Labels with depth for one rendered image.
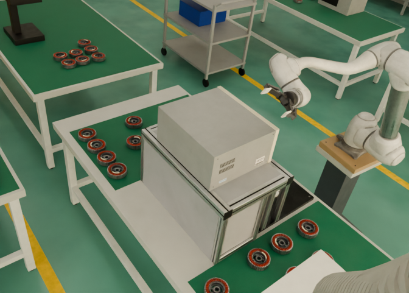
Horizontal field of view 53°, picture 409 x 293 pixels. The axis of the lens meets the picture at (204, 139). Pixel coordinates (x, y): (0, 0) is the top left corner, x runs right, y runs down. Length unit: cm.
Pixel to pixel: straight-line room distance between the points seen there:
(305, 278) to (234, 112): 85
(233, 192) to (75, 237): 155
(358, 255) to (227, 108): 101
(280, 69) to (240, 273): 100
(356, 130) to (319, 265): 134
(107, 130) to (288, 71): 127
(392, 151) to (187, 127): 132
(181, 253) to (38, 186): 174
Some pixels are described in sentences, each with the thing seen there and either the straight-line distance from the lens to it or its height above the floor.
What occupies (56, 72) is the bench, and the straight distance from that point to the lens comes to 340.
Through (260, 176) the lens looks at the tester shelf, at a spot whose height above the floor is 111.
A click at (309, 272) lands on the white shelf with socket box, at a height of 121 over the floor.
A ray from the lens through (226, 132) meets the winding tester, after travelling 183.
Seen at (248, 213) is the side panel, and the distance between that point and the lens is 193.
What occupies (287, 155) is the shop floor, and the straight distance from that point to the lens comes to 394.
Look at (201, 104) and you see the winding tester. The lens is 200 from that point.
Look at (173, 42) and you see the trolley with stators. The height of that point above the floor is 18.
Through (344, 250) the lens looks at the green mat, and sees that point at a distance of 229.
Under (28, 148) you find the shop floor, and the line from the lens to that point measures 387.
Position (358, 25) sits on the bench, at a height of 75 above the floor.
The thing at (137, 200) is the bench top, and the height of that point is 75.
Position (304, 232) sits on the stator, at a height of 79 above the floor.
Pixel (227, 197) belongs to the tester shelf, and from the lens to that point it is 182.
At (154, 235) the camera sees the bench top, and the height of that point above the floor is 75.
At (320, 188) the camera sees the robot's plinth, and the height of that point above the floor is 39.
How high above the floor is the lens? 241
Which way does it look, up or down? 38 degrees down
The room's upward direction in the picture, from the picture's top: 8 degrees clockwise
